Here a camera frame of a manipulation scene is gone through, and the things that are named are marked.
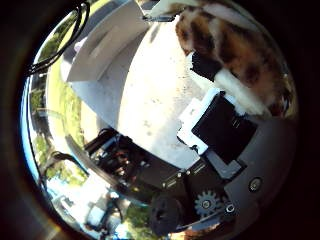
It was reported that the dark looped cable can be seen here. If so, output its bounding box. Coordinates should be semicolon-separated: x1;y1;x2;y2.
39;150;90;188

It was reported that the black cable bundle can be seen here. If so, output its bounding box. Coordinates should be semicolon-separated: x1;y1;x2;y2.
26;1;92;76

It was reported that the brown spotted plush toy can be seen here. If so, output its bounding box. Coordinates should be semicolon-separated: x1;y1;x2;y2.
174;0;298;118

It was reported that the black electronics control box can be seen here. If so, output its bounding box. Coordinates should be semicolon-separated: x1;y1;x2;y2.
84;127;188;198

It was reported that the white plastic container bin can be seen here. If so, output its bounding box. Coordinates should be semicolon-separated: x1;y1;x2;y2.
61;0;152;83

